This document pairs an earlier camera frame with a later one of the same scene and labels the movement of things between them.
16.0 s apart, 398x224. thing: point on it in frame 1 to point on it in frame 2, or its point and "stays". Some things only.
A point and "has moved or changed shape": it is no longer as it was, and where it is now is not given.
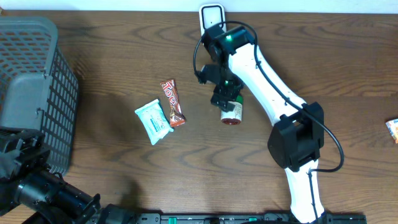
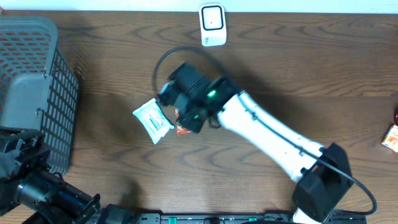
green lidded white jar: [234, 117] has moved or changed shape
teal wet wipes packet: [155, 119] stays
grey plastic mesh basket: [38, 87] stays
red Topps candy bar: [176, 117] has moved or changed shape
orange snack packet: [392, 127] to [391, 139]
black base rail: [245, 218] stays
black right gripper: [230, 93] to [193, 125]
